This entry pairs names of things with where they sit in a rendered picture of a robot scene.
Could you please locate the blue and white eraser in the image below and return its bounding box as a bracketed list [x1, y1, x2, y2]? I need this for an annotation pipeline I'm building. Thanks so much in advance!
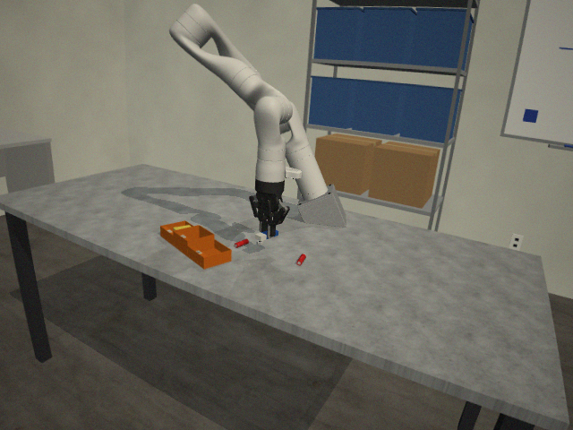
[255, 230, 278, 241]

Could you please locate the orange rack of three bins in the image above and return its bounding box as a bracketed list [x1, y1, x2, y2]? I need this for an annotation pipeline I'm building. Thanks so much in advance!
[160, 221, 232, 269]

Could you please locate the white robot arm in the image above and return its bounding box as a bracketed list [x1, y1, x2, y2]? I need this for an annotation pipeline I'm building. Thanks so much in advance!
[169, 4, 328, 201]

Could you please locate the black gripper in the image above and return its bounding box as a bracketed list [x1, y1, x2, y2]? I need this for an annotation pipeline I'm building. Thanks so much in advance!
[249, 178, 290, 238]

